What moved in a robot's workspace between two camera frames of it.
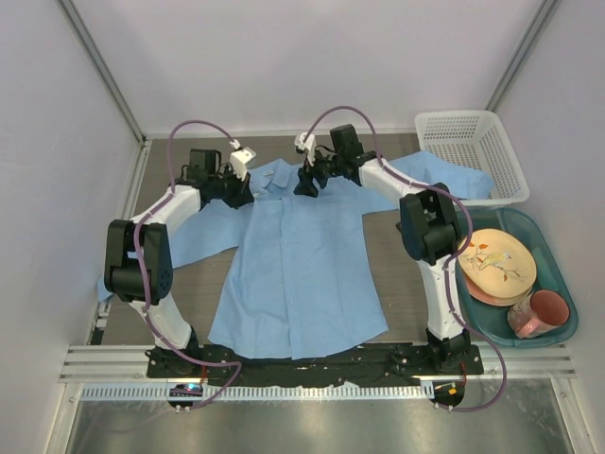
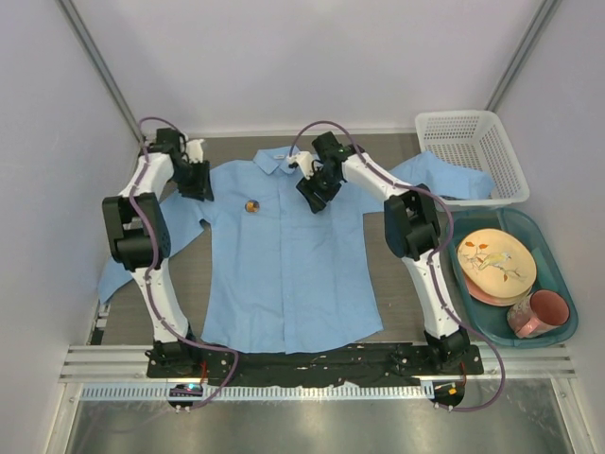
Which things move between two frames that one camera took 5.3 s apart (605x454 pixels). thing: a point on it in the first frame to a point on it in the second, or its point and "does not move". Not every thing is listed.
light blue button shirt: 298,270 does not move
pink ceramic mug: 540,313 does not move
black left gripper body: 230,188 to 193,179
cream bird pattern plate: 498,263 does not move
